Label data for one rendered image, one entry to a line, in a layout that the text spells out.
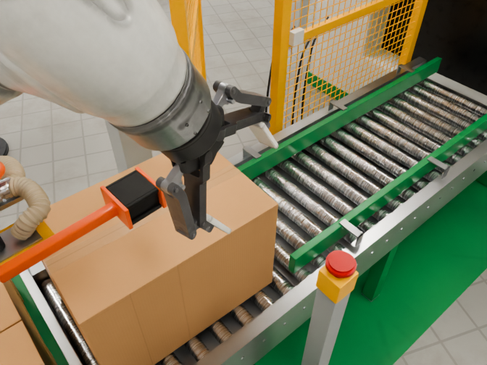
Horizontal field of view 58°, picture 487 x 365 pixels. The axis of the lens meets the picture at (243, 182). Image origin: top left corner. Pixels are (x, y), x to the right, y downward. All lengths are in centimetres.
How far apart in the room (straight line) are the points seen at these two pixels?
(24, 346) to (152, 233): 61
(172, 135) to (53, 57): 13
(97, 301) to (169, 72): 84
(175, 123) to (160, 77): 6
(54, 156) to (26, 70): 278
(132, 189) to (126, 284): 36
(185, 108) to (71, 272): 86
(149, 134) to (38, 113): 318
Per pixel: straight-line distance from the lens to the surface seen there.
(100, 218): 83
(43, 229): 101
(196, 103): 39
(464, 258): 257
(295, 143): 199
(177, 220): 52
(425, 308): 232
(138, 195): 82
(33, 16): 29
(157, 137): 40
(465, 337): 231
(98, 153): 303
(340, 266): 104
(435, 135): 235
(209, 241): 118
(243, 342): 142
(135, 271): 115
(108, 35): 30
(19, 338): 164
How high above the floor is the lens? 187
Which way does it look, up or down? 44 degrees down
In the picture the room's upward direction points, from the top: straight up
